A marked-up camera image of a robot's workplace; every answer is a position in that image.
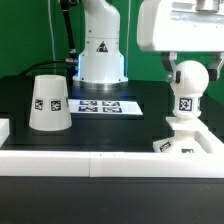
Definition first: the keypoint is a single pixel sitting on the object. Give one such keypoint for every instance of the white lamp bulb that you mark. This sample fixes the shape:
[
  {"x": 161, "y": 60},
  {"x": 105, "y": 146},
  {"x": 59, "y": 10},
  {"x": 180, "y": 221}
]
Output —
[{"x": 193, "y": 82}]

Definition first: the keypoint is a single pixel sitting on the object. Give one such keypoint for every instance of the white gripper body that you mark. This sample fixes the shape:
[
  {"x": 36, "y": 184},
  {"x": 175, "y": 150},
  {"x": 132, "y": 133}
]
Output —
[{"x": 181, "y": 25}]

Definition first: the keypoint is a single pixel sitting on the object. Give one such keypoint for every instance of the white left fence bar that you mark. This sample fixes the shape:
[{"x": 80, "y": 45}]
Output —
[{"x": 4, "y": 130}]

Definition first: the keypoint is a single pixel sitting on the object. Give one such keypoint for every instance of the white fence bar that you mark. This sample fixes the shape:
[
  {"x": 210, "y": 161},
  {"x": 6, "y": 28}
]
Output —
[
  {"x": 118, "y": 164},
  {"x": 4, "y": 130},
  {"x": 208, "y": 141}
]

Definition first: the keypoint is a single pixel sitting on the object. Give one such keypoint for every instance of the white front fence bar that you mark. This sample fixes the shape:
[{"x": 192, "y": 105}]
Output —
[{"x": 118, "y": 164}]

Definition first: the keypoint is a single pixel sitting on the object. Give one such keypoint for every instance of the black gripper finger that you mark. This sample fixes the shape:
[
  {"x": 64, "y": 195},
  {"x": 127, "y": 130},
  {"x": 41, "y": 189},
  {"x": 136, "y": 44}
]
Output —
[
  {"x": 215, "y": 66},
  {"x": 168, "y": 61}
]

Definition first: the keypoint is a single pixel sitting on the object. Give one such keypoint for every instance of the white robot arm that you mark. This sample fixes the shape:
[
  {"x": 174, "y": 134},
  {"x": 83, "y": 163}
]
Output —
[{"x": 101, "y": 64}]

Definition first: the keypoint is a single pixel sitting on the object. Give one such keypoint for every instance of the white lamp base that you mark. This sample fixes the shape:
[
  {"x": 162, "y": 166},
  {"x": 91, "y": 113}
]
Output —
[{"x": 184, "y": 139}]

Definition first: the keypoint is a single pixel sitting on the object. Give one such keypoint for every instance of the white marker sheet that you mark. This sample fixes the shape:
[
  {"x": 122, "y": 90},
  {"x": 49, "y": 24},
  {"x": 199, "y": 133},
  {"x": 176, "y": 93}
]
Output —
[{"x": 104, "y": 107}]

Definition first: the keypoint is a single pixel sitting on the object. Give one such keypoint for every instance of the white lamp shade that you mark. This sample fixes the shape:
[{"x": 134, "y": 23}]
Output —
[{"x": 50, "y": 108}]

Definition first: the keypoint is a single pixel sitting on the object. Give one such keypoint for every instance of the white right fence bar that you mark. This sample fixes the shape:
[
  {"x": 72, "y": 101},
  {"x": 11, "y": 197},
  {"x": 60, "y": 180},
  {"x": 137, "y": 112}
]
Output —
[{"x": 208, "y": 141}]

